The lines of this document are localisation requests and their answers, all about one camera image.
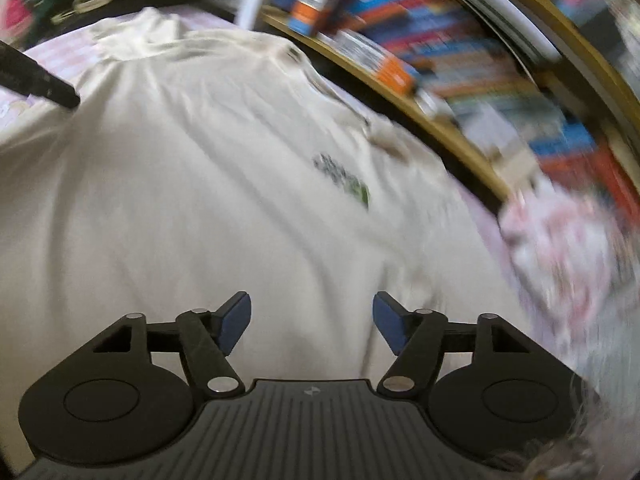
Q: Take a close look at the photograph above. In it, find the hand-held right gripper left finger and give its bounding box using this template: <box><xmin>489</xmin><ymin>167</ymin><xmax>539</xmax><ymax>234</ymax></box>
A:
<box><xmin>90</xmin><ymin>291</ymin><xmax>251</xmax><ymax>397</ymax></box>

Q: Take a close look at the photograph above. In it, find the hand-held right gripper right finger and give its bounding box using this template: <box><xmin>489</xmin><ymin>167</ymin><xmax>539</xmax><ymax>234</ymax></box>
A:
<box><xmin>372</xmin><ymin>291</ymin><xmax>533</xmax><ymax>397</ymax></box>

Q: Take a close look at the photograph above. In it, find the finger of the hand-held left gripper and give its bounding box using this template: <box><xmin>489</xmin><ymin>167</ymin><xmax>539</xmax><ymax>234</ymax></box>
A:
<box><xmin>0</xmin><ymin>42</ymin><xmax>81</xmax><ymax>109</ymax></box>

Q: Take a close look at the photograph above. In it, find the white t-shirt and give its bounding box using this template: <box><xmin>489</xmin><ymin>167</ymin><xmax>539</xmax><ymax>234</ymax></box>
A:
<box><xmin>0</xmin><ymin>7</ymin><xmax>538</xmax><ymax>466</ymax></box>

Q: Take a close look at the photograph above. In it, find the pink checkered bed sheet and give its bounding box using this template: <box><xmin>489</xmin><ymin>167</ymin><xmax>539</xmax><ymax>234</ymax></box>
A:
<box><xmin>0</xmin><ymin>2</ymin><xmax>601</xmax><ymax>411</ymax></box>

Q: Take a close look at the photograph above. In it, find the wooden bookshelf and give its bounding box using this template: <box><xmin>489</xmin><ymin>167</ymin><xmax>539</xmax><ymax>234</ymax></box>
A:
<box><xmin>205</xmin><ymin>0</ymin><xmax>640</xmax><ymax>281</ymax></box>

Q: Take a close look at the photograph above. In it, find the pink white plush bunny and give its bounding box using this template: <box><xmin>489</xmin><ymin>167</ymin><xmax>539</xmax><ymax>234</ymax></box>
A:
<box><xmin>500</xmin><ymin>180</ymin><xmax>626</xmax><ymax>351</ymax></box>

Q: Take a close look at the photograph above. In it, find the row of colourful books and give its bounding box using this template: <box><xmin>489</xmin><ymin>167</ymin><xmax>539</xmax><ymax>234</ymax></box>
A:
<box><xmin>270</xmin><ymin>0</ymin><xmax>640</xmax><ymax>241</ymax></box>

